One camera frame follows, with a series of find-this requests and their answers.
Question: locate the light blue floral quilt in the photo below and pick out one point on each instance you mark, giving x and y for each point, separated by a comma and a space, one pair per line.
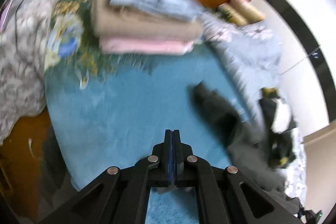
251, 56

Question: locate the teal floral blanket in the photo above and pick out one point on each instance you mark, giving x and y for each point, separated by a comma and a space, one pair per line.
110, 113

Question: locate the dark grey trousers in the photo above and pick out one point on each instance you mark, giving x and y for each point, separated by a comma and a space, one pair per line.
234, 133

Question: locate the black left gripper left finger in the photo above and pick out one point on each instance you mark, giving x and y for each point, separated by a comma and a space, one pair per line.
166, 158

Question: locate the folded beige garment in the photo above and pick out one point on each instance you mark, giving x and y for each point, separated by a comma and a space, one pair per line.
127, 22

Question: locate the grey patterned pillow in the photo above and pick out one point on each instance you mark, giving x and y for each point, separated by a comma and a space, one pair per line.
23, 47

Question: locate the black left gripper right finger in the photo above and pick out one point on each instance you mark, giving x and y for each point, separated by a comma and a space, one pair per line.
182, 169

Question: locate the folded pink garment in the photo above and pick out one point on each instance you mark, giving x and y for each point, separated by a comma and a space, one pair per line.
110, 44

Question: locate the pile of dark clothes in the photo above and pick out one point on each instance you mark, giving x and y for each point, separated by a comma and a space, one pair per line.
279, 123

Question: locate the beige cylindrical bolster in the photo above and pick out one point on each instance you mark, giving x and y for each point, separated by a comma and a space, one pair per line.
231, 15

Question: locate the folded light blue garment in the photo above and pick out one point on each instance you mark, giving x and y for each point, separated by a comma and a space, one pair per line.
185, 10

